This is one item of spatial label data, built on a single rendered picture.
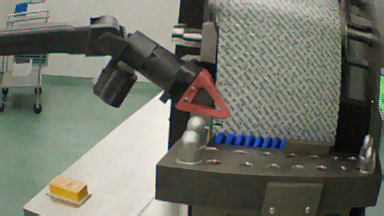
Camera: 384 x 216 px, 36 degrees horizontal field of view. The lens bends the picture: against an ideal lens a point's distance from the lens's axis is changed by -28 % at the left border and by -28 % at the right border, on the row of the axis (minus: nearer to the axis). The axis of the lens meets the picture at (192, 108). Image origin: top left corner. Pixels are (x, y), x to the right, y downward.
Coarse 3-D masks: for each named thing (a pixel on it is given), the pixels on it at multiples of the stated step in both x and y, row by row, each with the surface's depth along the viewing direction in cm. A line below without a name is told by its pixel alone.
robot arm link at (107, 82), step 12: (108, 36) 118; (108, 48) 120; (120, 48) 121; (108, 60) 124; (96, 72) 128; (108, 72) 125; (120, 72) 125; (96, 84) 125; (108, 84) 125; (120, 84) 125; (132, 84) 127; (108, 96) 126; (120, 96) 126
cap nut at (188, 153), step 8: (184, 136) 109; (192, 136) 109; (184, 144) 109; (192, 144) 109; (184, 152) 109; (192, 152) 109; (200, 152) 110; (176, 160) 110; (184, 160) 109; (192, 160) 109; (200, 160) 110
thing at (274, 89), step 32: (224, 32) 122; (224, 64) 124; (256, 64) 123; (288, 64) 121; (320, 64) 120; (224, 96) 125; (256, 96) 124; (288, 96) 122; (320, 96) 121; (224, 128) 126; (256, 128) 124; (288, 128) 123; (320, 128) 122
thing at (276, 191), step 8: (272, 184) 104; (280, 184) 103; (288, 184) 103; (296, 184) 103; (304, 184) 103; (312, 184) 103; (320, 184) 102; (272, 192) 103; (280, 192) 103; (288, 192) 103; (296, 192) 103; (304, 192) 102; (312, 192) 102; (320, 192) 102; (264, 200) 104; (272, 200) 104; (280, 200) 103; (288, 200) 103; (296, 200) 103; (304, 200) 103; (312, 200) 102; (264, 208) 104; (272, 208) 103; (280, 208) 104; (288, 208) 103; (296, 208) 103; (304, 208) 103; (312, 208) 103
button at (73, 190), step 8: (56, 184) 121; (64, 184) 122; (72, 184) 123; (80, 184) 124; (56, 192) 120; (64, 192) 120; (72, 192) 119; (80, 192) 121; (72, 200) 120; (80, 200) 121
